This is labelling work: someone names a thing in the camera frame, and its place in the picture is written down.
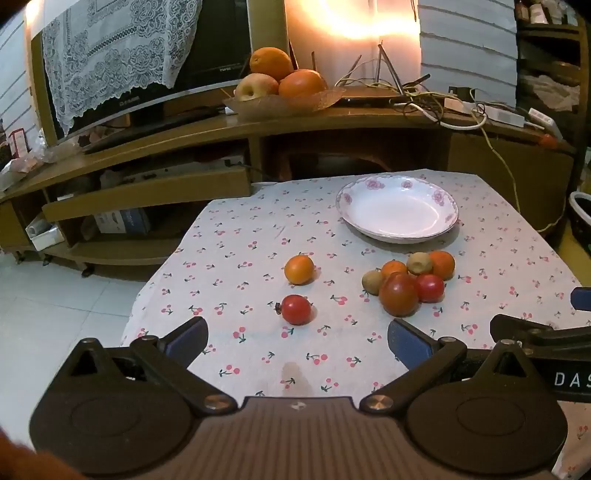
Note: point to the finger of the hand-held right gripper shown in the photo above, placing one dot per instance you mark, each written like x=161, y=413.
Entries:
x=581, y=298
x=521, y=328

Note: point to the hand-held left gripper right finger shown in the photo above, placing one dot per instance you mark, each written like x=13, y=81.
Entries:
x=408, y=345

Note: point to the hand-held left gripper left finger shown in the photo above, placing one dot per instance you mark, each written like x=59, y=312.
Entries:
x=190, y=336

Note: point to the large dark red tomato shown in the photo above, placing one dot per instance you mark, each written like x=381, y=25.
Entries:
x=399, y=295

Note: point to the small red tomato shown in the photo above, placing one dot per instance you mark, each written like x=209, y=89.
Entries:
x=297, y=309
x=431, y=288

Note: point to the small brown kiwi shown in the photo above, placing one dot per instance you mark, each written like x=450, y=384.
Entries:
x=371, y=281
x=419, y=263

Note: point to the small orange mandarin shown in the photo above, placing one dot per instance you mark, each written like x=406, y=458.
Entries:
x=393, y=267
x=299, y=269
x=444, y=264

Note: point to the white floral plate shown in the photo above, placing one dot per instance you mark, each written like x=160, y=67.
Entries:
x=395, y=210

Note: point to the dark pot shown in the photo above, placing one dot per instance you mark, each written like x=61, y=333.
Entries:
x=581, y=217

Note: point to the cherry print tablecloth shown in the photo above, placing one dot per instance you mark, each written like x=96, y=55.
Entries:
x=240, y=240

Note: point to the blue and white box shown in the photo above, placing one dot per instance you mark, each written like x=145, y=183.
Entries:
x=122, y=221

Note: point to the small orange ball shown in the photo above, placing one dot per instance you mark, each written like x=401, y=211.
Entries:
x=548, y=141

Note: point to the white cardboard box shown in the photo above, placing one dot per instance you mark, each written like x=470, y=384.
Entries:
x=44, y=234

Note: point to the white power strip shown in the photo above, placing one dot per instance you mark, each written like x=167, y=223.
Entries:
x=508, y=117

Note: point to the wooden television stand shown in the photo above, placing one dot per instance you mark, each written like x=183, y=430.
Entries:
x=184, y=134

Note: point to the white power adapter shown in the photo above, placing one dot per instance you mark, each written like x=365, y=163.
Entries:
x=459, y=105

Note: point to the clear plastic bag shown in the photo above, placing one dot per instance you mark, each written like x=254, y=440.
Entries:
x=27, y=164

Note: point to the wooden shelf unit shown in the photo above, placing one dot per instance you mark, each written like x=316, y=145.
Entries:
x=549, y=55

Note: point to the glass fruit bowl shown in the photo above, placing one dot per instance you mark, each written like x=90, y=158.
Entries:
x=277, y=105

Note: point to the black router with antennas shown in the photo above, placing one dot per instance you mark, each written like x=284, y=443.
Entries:
x=369, y=99

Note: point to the yellow red apple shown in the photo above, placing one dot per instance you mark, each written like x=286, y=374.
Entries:
x=256, y=86

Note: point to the red and white card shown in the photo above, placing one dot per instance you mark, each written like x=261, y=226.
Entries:
x=18, y=143

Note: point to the large orange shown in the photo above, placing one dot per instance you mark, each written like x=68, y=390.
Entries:
x=271, y=62
x=302, y=84

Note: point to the black television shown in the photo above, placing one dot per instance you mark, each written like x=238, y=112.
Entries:
x=217, y=46

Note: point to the white lace cloth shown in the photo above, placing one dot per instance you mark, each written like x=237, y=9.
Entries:
x=115, y=50

